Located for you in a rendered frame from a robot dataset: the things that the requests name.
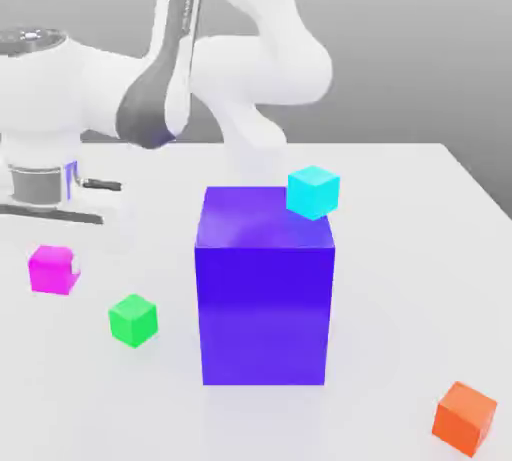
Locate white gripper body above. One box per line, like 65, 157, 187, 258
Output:
0, 201, 121, 251

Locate small magenta cube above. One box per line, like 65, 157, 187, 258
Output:
27, 244, 82, 297

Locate small green cube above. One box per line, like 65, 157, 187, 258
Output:
107, 293, 160, 349

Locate small cyan cube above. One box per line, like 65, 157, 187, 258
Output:
286, 165, 341, 222

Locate small orange cube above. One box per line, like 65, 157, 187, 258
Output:
431, 380, 499, 459

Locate large purple box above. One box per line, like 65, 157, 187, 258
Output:
194, 185, 336, 387

